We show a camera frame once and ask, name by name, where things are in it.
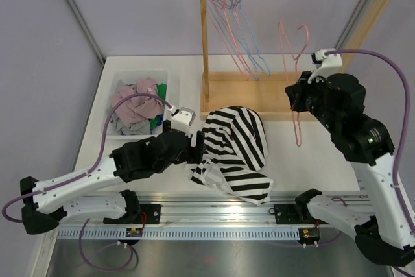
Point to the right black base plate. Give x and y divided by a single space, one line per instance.
284 214

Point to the black white striped tank top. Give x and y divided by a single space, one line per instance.
236 152

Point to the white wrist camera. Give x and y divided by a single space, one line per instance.
181 119
327 62

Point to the pink wire hanger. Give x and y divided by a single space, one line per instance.
221 21
283 38
243 30

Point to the pink tank top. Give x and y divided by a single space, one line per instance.
140 108

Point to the white slotted cable duct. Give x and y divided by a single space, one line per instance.
180 234

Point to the aluminium mounting rail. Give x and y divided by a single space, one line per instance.
208 210

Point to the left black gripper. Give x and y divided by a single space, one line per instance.
194 154

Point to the grey tank top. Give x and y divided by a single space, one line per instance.
141 128

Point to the clear plastic basket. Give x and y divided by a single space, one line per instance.
129 76

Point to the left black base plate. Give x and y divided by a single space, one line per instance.
150 213

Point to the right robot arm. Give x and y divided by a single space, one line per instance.
337 102

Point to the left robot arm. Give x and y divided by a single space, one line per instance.
69 197

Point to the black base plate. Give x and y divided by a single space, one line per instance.
284 214
150 213

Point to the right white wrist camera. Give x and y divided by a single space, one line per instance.
327 62

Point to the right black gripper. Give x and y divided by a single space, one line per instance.
297 91

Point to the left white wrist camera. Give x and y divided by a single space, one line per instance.
181 119

